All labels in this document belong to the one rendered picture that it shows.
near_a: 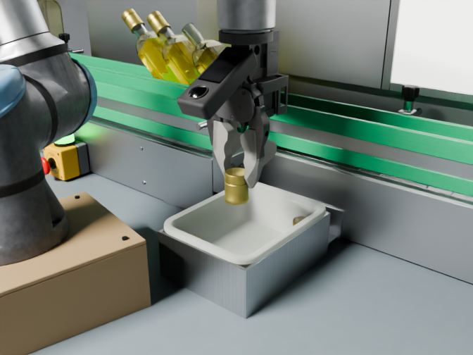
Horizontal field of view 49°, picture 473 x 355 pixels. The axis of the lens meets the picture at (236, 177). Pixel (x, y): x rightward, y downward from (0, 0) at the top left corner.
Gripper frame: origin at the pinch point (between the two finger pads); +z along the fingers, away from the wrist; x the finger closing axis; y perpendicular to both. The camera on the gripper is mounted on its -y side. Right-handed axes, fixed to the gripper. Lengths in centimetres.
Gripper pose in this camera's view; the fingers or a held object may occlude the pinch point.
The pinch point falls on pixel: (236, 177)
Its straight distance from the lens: 73.8
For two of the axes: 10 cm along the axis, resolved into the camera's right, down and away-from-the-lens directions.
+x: -7.8, -2.4, 5.8
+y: 6.3, -3.1, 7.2
